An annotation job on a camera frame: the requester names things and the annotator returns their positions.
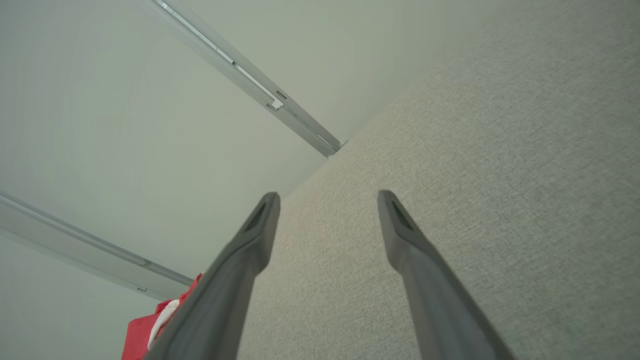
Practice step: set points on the red basketball jersey white sleeves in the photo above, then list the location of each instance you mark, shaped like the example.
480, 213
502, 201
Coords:
137, 335

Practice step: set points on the silver wall rail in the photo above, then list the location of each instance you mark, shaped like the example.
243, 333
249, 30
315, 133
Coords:
250, 80
75, 245

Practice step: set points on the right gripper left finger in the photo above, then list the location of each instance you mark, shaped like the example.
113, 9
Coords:
215, 300

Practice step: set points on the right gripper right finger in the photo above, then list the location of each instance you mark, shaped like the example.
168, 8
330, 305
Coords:
440, 300

